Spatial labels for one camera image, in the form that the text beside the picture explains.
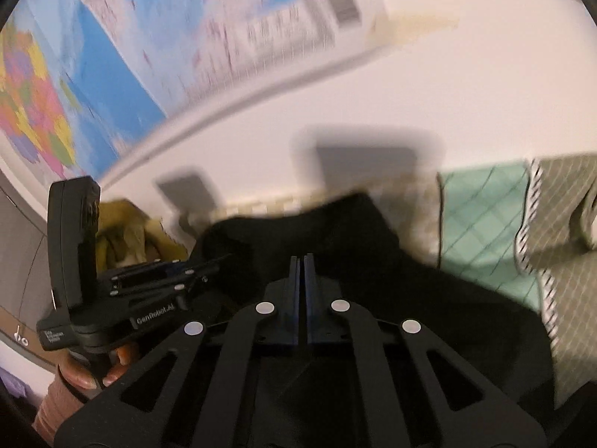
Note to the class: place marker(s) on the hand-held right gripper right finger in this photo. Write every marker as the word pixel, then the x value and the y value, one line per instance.
pixel 310 298

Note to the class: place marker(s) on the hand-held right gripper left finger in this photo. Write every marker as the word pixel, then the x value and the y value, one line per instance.
pixel 293 298

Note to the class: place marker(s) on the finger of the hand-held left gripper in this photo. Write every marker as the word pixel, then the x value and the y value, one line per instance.
pixel 154 289
pixel 158 271

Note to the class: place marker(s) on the black garment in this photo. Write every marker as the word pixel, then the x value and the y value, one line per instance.
pixel 419 312

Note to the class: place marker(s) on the person's left hand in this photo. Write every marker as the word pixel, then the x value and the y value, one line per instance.
pixel 122 359

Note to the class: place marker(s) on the mustard folded garment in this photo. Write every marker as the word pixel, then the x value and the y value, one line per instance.
pixel 126 233

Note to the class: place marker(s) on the green quilted blanket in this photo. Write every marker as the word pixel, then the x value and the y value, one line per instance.
pixel 480 224

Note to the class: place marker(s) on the olive quilted cloth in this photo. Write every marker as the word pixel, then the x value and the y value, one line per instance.
pixel 569 242

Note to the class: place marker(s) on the colourful world wall map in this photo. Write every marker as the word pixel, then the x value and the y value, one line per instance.
pixel 88 88

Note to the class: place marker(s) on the pale wall map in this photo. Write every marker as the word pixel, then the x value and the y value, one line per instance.
pixel 196 18

